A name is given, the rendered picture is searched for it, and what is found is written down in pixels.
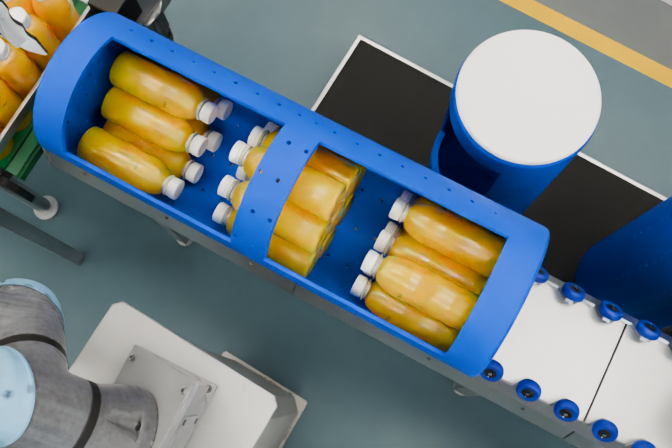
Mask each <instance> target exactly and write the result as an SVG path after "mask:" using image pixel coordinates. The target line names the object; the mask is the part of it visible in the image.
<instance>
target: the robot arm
mask: <svg viewBox="0 0 672 448"><path fill-rule="evenodd" d="M0 36H1V37H3V38H5V39H7V40H8V42H9V43H10V44H11V45H12V46H14V47H15V48H19V47H21V48H23V49H25V50H28V51H30V52H33V53H37V54H41V55H47V54H48V52H47V50H46V49H45V48H44V46H43V45H42V44H41V42H40V41H39V40H38V39H37V37H36V36H34V35H32V34H30V33H29V32H27V31H26V30H25V27H24V26H23V24H22V23H21V22H19V21H18V20H16V19H14V18H13V17H12V16H11V14H10V13H9V9H8V6H7V5H6V3H5V2H4V1H3V0H0ZM157 426H158V406H157V402H156V399H155V397H154V396H153V394H152V393H151V392H150V391H148V390H146V389H144V388H141V387H139V386H136V385H132V384H101V383H95V382H92V381H89V380H87V379H85V378H82V377H80V376H77V375H75V374H72V373H70V372H69V371H68V364H67V352H66V342H65V319H64V315H63V312H62V309H61V305H60V303H59V300H58V299H57V297H56V296H55V294H54V293H53V292H52V291H51V290H50V289H49V288H47V287H46V286H44V285H42V284H40V283H38V282H36V281H33V280H28V279H21V278H15V279H7V280H6V281H5V282H4V283H1V282H0V447H1V448H152V446H153V443H154V440H155V436H156V432H157Z"/></svg>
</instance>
